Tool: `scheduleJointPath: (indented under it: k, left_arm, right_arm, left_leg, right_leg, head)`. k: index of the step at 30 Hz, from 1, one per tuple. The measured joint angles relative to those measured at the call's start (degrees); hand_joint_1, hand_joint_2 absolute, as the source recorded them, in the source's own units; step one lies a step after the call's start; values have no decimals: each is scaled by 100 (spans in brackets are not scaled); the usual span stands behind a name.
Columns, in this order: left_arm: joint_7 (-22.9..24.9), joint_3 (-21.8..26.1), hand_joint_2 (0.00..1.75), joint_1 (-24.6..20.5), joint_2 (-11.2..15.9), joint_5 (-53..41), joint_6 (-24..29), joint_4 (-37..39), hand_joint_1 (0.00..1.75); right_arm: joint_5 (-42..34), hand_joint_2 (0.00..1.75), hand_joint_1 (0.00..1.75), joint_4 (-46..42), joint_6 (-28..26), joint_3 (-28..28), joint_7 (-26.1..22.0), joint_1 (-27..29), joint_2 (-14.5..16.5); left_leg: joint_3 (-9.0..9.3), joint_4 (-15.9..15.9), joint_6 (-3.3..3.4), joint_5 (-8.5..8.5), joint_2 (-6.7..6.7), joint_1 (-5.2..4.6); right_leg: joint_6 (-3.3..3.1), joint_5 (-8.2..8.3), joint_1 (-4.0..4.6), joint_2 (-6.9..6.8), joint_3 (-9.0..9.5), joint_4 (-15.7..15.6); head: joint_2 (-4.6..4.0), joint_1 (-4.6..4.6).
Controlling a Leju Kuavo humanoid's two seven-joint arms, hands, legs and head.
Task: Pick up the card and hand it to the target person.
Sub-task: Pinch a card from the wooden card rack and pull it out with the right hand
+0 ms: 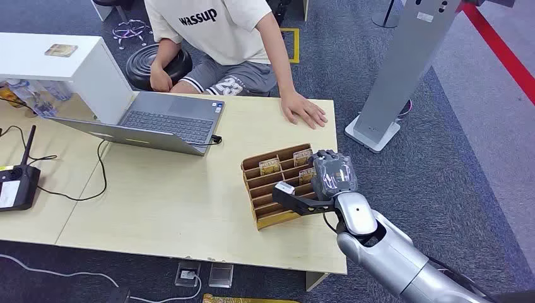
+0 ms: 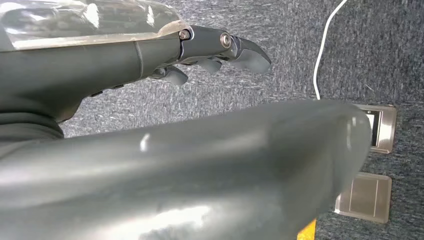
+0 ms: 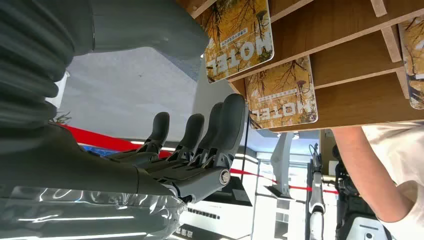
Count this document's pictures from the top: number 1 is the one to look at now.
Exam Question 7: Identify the floor socket with plug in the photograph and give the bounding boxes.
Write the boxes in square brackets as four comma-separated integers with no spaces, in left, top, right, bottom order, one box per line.
[174,261,202,288]

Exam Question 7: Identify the thin black router cable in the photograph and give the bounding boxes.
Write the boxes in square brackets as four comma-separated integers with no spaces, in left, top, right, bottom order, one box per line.
[0,124,59,167]

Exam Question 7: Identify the black power strip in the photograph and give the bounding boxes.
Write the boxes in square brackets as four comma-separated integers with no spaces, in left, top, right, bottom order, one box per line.
[98,287,131,303]

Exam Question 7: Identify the grey open laptop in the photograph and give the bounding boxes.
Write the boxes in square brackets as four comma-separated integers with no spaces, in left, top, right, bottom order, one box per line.
[49,91,226,157]

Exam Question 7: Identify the clear plastic bags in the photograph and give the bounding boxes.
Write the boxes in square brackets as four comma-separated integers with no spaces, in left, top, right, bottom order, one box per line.
[0,78,73,118]

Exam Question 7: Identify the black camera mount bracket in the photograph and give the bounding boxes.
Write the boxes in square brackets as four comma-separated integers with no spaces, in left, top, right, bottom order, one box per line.
[272,186,336,217]

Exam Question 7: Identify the black round stool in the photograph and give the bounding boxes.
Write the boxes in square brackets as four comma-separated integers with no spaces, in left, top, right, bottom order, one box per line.
[125,43,194,92]

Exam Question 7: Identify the white floor cable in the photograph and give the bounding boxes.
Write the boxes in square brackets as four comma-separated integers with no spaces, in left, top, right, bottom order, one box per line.
[0,253,203,303]

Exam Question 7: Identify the black round pole base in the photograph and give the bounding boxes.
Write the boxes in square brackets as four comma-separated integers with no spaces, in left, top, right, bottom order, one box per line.
[371,0,403,29]

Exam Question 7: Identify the patterned card on shelf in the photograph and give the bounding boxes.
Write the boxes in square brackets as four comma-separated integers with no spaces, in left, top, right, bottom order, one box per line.
[44,43,79,58]

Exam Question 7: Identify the black power cable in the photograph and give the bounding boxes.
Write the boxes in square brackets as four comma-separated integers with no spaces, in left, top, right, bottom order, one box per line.
[37,134,223,203]

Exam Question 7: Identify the person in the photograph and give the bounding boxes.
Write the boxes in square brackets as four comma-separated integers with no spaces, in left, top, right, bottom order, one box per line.
[144,0,329,129]

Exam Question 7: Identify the white box shelf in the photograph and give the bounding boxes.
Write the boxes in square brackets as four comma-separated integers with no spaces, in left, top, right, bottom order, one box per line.
[0,32,135,126]

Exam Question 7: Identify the yellow patterned box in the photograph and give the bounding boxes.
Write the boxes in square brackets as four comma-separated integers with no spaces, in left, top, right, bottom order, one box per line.
[202,293,300,303]

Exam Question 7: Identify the cardboard slotted card holder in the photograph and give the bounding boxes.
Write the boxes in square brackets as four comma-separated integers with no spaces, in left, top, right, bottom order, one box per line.
[241,143,331,231]

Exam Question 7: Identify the person's right hand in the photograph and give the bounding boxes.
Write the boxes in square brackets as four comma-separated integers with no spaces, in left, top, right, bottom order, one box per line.
[150,64,174,93]

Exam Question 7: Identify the white table leg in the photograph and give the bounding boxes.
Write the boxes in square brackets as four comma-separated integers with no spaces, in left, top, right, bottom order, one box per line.
[305,271,329,293]

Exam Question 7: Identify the black router with antenna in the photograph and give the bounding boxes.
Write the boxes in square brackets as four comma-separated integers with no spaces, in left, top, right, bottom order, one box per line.
[0,124,42,213]

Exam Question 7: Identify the chair base with casters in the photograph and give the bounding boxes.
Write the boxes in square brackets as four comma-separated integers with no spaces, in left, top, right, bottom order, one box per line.
[111,18,154,51]

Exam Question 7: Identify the metal floor socket cover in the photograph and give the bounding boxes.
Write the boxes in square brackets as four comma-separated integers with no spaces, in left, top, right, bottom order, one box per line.
[208,263,235,289]

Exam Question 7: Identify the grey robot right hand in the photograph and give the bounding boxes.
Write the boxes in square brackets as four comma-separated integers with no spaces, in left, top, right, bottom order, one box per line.
[311,150,359,201]

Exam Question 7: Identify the grey metal stand pillar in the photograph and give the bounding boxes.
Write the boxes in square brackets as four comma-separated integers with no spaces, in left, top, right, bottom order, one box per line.
[344,0,461,154]

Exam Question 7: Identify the person's left hand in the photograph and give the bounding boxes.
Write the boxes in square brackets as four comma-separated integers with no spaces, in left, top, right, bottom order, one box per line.
[280,91,329,129]

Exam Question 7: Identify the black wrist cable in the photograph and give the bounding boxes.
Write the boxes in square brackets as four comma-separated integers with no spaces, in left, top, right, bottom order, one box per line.
[322,211,339,235]

